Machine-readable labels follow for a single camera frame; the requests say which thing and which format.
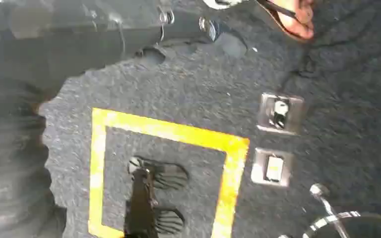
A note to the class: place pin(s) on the yellow tape square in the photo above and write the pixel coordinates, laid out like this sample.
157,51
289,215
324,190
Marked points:
177,133

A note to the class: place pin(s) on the steel floor socket with plug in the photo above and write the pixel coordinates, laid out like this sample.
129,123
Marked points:
279,113

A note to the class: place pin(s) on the steel floor socket box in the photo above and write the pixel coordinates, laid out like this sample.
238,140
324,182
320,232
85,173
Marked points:
272,168

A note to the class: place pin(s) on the black robot leg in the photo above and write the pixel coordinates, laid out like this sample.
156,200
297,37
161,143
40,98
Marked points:
141,203

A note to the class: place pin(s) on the dark sandal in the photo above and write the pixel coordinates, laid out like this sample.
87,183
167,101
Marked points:
272,14

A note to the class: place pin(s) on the person's foot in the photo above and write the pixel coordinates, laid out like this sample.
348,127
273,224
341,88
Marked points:
299,23

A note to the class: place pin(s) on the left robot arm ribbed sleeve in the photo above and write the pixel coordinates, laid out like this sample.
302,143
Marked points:
9,164

